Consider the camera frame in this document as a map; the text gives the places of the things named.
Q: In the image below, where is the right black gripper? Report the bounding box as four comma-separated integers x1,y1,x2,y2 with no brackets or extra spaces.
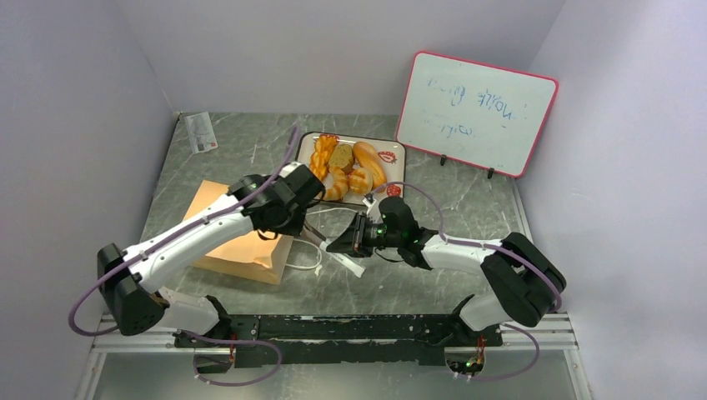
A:
328,212,402,258

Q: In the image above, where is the brown paper bag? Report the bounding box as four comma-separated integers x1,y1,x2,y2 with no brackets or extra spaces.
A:
182,179,354,287

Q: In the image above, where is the round orange fake bun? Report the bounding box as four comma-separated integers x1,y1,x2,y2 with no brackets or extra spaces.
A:
348,167,374,195

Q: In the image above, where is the curved croissant fake bread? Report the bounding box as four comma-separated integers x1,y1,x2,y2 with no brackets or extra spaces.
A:
323,167,349,202

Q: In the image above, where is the braided orange fake bread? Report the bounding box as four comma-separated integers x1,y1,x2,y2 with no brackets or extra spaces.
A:
308,134,338,182

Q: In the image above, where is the long orange fake baguette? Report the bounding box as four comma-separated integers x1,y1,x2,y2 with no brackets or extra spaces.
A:
353,142,388,189

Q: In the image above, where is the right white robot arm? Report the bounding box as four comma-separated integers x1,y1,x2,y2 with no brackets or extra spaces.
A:
326,197,567,345

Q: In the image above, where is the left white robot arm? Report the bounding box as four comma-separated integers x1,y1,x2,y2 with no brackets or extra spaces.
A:
97,162,325,347

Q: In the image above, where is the clear plastic wrapper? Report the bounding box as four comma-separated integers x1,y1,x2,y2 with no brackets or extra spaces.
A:
184,112,218,154

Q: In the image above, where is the pink framed whiteboard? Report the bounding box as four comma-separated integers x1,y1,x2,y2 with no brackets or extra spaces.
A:
395,51,559,178

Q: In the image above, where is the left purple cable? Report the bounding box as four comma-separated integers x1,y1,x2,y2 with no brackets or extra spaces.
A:
68,125,302,387

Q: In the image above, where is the purple cable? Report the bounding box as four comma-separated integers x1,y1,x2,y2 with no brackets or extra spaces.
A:
68,125,302,387
369,182,564,383

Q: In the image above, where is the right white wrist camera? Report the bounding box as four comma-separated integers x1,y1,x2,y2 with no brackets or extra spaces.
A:
363,197,382,223

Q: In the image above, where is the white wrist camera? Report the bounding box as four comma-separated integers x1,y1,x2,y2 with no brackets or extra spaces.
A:
363,197,382,223
278,162,303,178

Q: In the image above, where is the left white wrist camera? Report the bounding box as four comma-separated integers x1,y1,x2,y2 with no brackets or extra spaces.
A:
278,162,303,178

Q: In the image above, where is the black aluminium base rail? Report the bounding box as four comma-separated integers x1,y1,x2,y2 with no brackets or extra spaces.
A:
91,313,581,368

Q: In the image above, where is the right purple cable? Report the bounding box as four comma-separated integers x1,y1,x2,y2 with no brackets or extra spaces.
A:
369,182,564,383

